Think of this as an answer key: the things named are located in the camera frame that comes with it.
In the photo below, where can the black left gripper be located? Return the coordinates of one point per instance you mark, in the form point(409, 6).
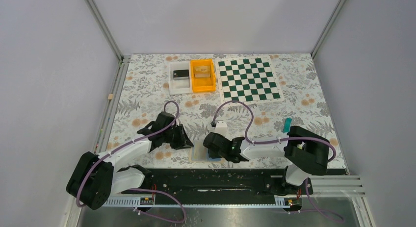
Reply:
point(179, 137)

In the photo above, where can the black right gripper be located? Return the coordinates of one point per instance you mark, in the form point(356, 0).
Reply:
point(212, 143)

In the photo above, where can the beige leather card holder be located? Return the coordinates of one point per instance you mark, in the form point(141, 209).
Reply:
point(201, 155)

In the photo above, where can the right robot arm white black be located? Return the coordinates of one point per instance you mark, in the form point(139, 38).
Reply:
point(307, 152)

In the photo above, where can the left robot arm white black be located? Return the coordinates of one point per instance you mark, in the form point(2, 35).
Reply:
point(98, 176)

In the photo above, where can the teal card on table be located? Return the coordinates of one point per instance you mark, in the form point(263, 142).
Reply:
point(287, 125)

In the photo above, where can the white plastic bin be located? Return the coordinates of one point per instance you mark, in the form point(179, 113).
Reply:
point(177, 87)

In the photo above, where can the orange plastic bin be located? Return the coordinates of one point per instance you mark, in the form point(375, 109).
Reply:
point(203, 84)

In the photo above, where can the floral table cloth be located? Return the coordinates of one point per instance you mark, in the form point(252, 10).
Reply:
point(145, 93)

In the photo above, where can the black box in white bin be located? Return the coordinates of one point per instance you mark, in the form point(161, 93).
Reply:
point(181, 74)

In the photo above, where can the green white chessboard mat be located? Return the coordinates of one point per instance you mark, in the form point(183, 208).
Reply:
point(250, 80)

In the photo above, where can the wooden block in orange bin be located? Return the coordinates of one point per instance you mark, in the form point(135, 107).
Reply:
point(202, 71)

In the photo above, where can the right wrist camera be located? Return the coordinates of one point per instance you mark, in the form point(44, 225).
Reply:
point(221, 128)

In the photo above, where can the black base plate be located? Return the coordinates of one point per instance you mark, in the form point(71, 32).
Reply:
point(222, 185)

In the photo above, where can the slotted cable duct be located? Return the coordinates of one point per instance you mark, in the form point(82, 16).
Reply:
point(148, 201)

